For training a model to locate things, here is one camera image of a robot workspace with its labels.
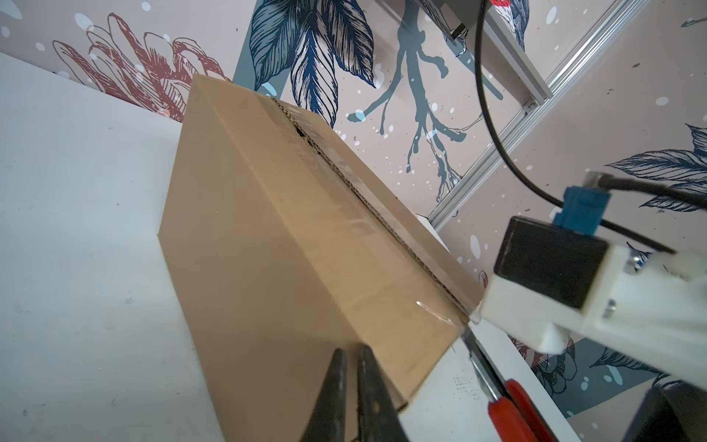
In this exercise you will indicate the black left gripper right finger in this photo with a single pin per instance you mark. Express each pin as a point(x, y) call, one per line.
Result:
point(377, 417)

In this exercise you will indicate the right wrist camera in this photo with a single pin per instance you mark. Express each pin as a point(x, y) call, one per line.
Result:
point(557, 278)

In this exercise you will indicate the brown cardboard express box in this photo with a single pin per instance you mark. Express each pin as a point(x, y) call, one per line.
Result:
point(283, 246)

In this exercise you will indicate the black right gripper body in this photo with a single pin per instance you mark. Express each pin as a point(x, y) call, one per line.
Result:
point(667, 414)

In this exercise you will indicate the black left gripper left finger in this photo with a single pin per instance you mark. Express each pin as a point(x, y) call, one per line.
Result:
point(327, 421)

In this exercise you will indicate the red black utility knife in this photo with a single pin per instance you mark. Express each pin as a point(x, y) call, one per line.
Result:
point(514, 415)

